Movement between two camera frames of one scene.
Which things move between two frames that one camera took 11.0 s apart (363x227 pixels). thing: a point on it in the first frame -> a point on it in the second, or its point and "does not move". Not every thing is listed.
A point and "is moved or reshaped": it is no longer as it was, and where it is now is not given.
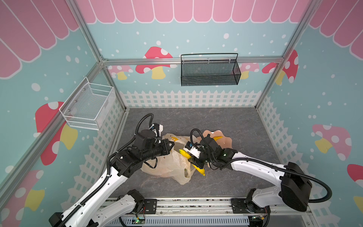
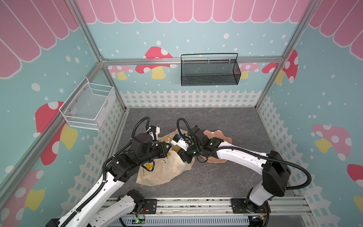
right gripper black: [197, 158] -> [184, 154]
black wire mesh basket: [209, 72] does not move
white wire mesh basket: [88, 105] does not move
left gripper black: [166, 150] does not move
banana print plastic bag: [177, 164] is moved or reshaped
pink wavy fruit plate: [225, 142] does not move
